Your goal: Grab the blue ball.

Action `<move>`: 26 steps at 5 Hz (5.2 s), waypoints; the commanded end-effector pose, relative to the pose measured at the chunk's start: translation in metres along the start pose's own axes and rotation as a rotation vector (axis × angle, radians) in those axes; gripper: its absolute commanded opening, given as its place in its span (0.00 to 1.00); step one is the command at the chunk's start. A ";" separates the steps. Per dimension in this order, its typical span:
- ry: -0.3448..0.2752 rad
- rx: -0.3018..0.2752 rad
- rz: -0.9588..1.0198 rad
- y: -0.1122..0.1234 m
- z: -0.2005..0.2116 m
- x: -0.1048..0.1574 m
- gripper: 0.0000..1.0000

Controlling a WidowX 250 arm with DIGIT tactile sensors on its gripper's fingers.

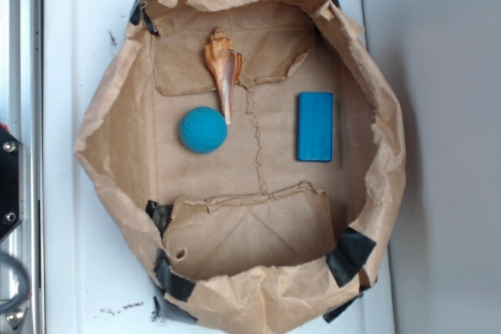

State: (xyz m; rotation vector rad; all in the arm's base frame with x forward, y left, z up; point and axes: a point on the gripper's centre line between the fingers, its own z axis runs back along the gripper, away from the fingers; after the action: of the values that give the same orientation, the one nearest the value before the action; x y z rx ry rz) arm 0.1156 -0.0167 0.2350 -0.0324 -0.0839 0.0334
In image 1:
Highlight blue golf ball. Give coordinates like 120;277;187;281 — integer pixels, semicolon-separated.
179;106;228;154

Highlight blue rectangular block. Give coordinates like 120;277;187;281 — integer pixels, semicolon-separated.
297;92;333;162

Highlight brown spiral seashell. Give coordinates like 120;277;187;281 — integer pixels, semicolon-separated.
204;28;243;125

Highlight brown paper bag tray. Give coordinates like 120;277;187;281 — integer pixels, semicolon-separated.
75;0;405;333

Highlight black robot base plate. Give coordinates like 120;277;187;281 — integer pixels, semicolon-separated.
0;123;23;242

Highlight silver aluminium rail frame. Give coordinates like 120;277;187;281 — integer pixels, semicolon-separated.
1;0;45;333

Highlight grey braided cable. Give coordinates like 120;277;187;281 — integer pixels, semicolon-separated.
0;251;31;314

